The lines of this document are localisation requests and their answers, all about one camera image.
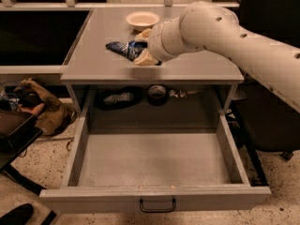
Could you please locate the black tape roll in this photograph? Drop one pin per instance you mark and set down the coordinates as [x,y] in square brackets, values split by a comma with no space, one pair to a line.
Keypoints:
[157,95]

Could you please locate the grey counter cabinet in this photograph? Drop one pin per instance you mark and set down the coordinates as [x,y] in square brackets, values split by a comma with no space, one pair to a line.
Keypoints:
[91,63]

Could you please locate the black office chair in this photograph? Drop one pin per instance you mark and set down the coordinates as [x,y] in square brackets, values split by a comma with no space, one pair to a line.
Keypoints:
[271,125]

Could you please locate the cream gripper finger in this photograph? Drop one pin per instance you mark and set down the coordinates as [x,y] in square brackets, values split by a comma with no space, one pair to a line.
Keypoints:
[144,35]
[145,59]

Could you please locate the black shoe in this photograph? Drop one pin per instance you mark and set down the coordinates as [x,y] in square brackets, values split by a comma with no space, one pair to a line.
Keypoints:
[18,216]

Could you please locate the black drawer handle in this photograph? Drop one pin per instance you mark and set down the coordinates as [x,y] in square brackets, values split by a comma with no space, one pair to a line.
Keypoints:
[157,206]

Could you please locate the white bowl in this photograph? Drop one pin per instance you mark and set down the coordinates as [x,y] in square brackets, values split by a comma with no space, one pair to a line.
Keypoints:
[141,20]

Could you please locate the crumpled silver wrapper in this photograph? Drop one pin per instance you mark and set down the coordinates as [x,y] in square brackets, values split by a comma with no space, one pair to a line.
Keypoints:
[180,93]

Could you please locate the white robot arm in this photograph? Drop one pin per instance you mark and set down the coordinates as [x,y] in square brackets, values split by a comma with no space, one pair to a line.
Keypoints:
[205,26]

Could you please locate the black and grey pouch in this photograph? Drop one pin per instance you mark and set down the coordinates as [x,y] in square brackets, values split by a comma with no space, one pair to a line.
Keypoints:
[118,99]

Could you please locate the brown bag on floor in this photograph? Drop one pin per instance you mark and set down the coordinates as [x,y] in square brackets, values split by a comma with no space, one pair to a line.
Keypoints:
[52,115]

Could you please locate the open grey top drawer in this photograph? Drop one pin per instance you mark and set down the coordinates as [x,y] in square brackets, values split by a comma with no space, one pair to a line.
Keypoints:
[183,150]

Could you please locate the dark blue snack bag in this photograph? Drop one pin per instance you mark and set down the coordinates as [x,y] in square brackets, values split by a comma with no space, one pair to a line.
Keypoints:
[118,47]

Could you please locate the dark table at left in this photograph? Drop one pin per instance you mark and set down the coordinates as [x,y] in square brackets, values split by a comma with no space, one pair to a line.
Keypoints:
[18,131]

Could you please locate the crushed blue pepsi can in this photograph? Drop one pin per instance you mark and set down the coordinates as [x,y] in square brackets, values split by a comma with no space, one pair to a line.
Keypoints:
[134,49]

